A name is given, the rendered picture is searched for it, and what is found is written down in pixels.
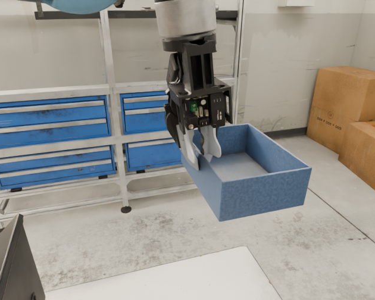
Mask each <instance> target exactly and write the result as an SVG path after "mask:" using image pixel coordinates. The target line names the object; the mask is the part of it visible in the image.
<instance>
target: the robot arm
mask: <svg viewBox="0 0 375 300"><path fill-rule="evenodd" d="M18 1H27V2H37V3H43V4H47V5H49V6H50V7H52V8H55V9H57V10H60V11H63V12H66V13H70V14H92V13H97V12H100V11H102V10H104V9H106V8H108V7H110V6H111V5H112V4H114V3H115V2H116V1H117V0H18ZM165 1H168V2H165ZM154 2H160V3H155V12H156V16H157V23H158V30H159V35H160V36H161V37H162V38H164V39H162V45H163V50H164V51H167V52H176V53H172V54H170V59H169V64H168V71H167V78H166V81H167V85H168V89H167V90H166V91H165V93H166V94H167V95H168V103H167V104H164V105H163V106H164V109H165V115H164V119H165V125H166V127H167V130H168V132H169V133H170V135H171V137H172V138H173V139H174V141H175V143H176V144H177V146H178V147H179V149H180V150H181V152H182V154H183V155H184V157H185V158H186V160H187V162H188V163H189V164H190V165H191V166H192V167H193V168H194V169H195V170H197V171H199V170H200V169H199V161H198V159H197V157H196V154H195V152H196V148H195V145H194V144H193V137H194V134H195V133H194V129H195V128H198V130H199V132H200V133H201V140H200V143H199V144H200V146H201V153H202V154H203V156H204V157H205V158H206V159H207V160H208V162H209V163H210V161H211V159H212V157H213V156H215V157H217V158H220V157H221V148H220V145H219V143H218V140H217V130H218V128H219V127H222V126H225V122H227V121H228V122H229V123H230V124H233V114H232V90H231V86H229V85H227V84H226V83H224V82H222V81H221V80H219V79H217V78H216V77H214V69H213V52H216V47H215V45H216V44H217V40H216V33H215V32H213V31H214V30H215V29H216V28H217V22H216V14H215V12H217V11H218V10H219V6H218V4H215V0H176V1H175V0H154ZM226 96H228V97H229V113H228V112H227V103H226Z"/></svg>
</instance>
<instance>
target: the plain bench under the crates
mask: <svg viewBox="0 0 375 300"><path fill-rule="evenodd" d="M45 296H46V298H45V300H282V298H281V296H280V295H279V293H278V292H277V290H276V289H275V287H274V286H273V284H272V283H271V281H270V280H269V278H268V277H267V275H266V274H265V272H264V271H263V269H262V268H261V266H260V265H259V263H258V262H257V260H256V259H255V257H254V256H253V254H252V253H251V251H250V250H249V248H248V247H247V246H237V247H234V248H230V249H225V250H222V251H217V252H212V253H209V254H204V255H199V256H196V257H192V258H187V259H183V260H178V261H174V262H169V263H166V264H161V265H156V266H153V267H148V268H144V269H141V270H136V271H131V272H128V273H123V274H118V275H115V276H110V277H106V278H103V279H98V280H93V281H89V282H85V283H80V284H77V285H72V286H67V287H63V288H59V289H55V290H50V291H47V292H45Z"/></svg>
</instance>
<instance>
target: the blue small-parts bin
mask: <svg viewBox="0 0 375 300"><path fill-rule="evenodd" d="M194 133H195V134H194V137H193V144H194V145H195V148H196V152H195V154H196V157H197V159H198V161H199V169H200V170H199V171H197V170H195V169H194V168H193V167H192V166H191V165H190V164H189V163H188V162H187V160H186V158H185V157H184V155H183V154H182V152H181V162H182V164H183V165H184V167H185V169H186V170H187V172H188V173H189V175H190V177H191V178H192V180H193V181H194V183H195V184H196V186H197V188H198V189H199V191H200V193H201V194H202V196H203V197H204V199H205V200H206V202H207V203H208V205H209V206H210V208H211V210H212V211H213V213H214V214H215V216H216V217H217V219H218V221H219V222H222V221H227V220H233V219H237V218H242V217H248V216H252V215H257V214H263V213H268V212H272V211H277V210H283V209H287V208H292V207H298V206H301V205H304V201H305V197H306V194H307V189H308V184H309V180H310V176H311V171H312V167H311V166H310V165H308V164H307V163H305V162H304V161H303V160H301V159H300V158H298V157H297V156H296V155H294V154H293V153H291V152H290V151H288V150H287V149H285V148H284V147H282V146H281V145H279V144H278V143H277V142H275V141H274V140H272V139H271V138H270V137H268V136H267V135H265V134H264V133H263V132H261V131H259V130H258V129H256V128H255V127H254V126H252V125H251V124H249V123H246V124H235V125H229V126H222V127H219V128H218V130H217V140H218V143H219V145H220V148H221V157H220V158H217V157H215V156H212V159H211V161H210V162H208V160H207V159H206V158H205V157H204V156H203V154H202V153H201V146H200V144H199V143H200V140H201V133H200V132H199V130H198V129H194Z"/></svg>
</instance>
